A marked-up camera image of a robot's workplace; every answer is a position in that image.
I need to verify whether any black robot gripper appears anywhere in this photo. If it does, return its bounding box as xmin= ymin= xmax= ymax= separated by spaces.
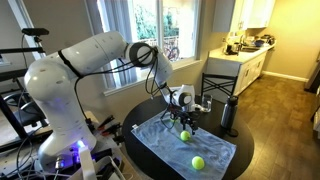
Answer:
xmin=168 ymin=107 xmax=200 ymax=135

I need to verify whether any bicycle outside window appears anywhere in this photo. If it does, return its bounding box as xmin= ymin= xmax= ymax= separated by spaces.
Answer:
xmin=162 ymin=45 xmax=181 ymax=63

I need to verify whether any black round bottle lid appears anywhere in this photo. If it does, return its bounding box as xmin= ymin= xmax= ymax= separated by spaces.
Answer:
xmin=226 ymin=127 xmax=240 ymax=139

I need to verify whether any clear glass mug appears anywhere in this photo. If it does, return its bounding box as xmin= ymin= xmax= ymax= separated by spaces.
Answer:
xmin=201 ymin=93 xmax=214 ymax=114

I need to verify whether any black metal chair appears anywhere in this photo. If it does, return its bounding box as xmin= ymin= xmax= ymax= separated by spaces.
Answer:
xmin=200 ymin=72 xmax=239 ymax=98

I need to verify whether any white kitchen island counter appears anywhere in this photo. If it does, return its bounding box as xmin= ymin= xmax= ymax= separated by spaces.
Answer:
xmin=205 ymin=33 xmax=277 ymax=101

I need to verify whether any black metal stand frame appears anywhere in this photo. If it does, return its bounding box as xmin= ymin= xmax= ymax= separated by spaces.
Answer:
xmin=0 ymin=46 xmax=48 ymax=151

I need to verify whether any grey cloth towel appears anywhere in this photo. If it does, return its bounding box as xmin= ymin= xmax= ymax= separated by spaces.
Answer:
xmin=130 ymin=111 xmax=238 ymax=180

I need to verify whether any kitchen clutter on counter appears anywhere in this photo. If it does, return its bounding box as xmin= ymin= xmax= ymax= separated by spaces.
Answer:
xmin=223 ymin=32 xmax=277 ymax=56

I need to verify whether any green tennis ball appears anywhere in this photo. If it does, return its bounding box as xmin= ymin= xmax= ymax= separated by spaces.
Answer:
xmin=179 ymin=130 xmax=192 ymax=142
xmin=191 ymin=155 xmax=206 ymax=171

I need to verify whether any black red spring clamp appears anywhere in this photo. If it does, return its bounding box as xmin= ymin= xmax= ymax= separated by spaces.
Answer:
xmin=112 ymin=132 xmax=127 ymax=145
xmin=96 ymin=114 xmax=116 ymax=132
xmin=101 ymin=122 xmax=123 ymax=138

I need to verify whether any white framed window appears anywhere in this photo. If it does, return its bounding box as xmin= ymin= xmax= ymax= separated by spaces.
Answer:
xmin=84 ymin=0 xmax=204 ymax=96

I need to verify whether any white upper wall cabinet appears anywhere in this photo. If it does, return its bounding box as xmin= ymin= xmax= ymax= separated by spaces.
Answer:
xmin=211 ymin=0 xmax=277 ymax=33

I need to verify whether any black camera on stand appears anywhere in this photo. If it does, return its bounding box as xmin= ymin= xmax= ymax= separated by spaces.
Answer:
xmin=21 ymin=27 xmax=51 ymax=38

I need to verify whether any round black table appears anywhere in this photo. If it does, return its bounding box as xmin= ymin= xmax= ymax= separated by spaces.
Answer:
xmin=121 ymin=94 xmax=255 ymax=180

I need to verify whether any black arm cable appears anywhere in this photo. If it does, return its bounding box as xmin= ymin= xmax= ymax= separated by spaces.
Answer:
xmin=73 ymin=45 xmax=168 ymax=116

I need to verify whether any white box by robot base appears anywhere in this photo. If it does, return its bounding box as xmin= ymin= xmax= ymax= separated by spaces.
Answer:
xmin=77 ymin=146 xmax=98 ymax=180

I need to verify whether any steel water bottle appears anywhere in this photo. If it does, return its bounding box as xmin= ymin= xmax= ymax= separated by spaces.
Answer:
xmin=220 ymin=95 xmax=240 ymax=132

